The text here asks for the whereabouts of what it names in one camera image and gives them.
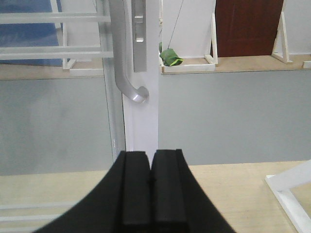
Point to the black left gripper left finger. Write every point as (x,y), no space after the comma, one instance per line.
(119,203)

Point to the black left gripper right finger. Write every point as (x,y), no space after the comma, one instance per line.
(178,203)

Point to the white framed sliding glass door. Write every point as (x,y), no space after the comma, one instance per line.
(63,121)

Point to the grey metal door handle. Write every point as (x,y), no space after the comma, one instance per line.
(121,28)

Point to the dark red wooden door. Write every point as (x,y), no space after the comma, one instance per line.
(246,27)

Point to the grey door lock plate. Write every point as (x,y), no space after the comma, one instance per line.
(139,35)

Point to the white far wooden stand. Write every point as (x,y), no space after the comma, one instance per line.
(197,65)

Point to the green folded bag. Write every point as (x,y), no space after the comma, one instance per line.
(170,58)

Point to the white wooden support bracket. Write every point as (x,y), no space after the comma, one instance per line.
(281,185)

